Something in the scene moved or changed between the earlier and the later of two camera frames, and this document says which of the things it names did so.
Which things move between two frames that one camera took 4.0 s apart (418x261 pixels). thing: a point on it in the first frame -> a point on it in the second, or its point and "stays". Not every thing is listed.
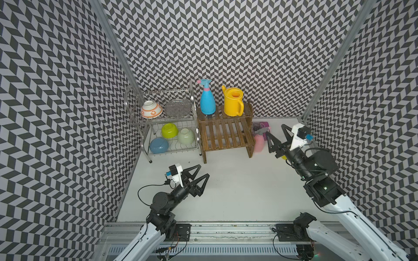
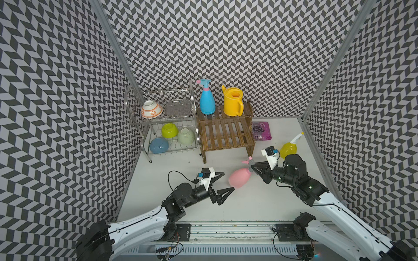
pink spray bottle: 259,143 -> 239,176
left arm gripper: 191,187 -> 218,198
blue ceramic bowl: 159,145 stays
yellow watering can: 233,103 stays
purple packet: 257,125 stays
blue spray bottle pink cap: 208,105 stays
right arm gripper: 276,143 -> 260,166
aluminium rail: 210,238 stays
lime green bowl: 169,130 stays
